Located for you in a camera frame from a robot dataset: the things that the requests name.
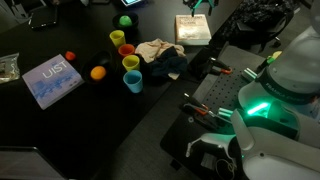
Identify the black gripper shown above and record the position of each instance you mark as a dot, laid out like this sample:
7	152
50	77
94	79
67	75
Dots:
203	2

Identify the beige thick book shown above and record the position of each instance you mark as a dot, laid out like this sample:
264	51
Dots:
192	29

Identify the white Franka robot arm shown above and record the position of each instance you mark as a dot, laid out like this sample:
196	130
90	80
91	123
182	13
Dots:
283	150

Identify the UIST lavender book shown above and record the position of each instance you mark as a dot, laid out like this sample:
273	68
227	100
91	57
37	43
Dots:
51	80

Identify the office chair with dark jacket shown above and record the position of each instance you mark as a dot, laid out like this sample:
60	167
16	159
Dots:
256	18

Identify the beige cloth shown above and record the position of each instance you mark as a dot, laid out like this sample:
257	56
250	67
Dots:
153	48

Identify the dark blue cloth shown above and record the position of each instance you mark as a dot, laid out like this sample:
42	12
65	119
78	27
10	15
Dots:
166	65

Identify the device with blue screen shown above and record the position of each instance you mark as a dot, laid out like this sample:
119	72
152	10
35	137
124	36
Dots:
131	2

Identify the black bowl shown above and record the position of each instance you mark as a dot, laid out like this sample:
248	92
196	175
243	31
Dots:
133	26
100	59

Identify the green ball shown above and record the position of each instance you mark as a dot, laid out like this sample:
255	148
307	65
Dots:
125	20

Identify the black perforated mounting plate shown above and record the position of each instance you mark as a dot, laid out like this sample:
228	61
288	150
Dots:
223	86

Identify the green yellow marker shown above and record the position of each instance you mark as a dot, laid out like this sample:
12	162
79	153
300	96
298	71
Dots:
270	60

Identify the orange plastic cup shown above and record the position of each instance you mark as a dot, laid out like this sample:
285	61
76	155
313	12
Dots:
126	50

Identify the yellow plastic cup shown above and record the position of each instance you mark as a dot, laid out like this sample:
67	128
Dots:
130	63
117	38

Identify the blue plastic cup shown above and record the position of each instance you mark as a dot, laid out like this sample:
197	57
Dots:
133	81

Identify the orange ball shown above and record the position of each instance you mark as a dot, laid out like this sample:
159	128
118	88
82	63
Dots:
98	73

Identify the small red-orange object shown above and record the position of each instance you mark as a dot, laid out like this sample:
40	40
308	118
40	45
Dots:
70	55

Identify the black tablet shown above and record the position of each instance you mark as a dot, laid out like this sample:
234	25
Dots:
43	16

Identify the clear snack bag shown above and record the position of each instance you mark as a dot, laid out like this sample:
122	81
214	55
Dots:
8	68

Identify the aluminium bracket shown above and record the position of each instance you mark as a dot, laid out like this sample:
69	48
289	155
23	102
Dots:
225	112
249	73

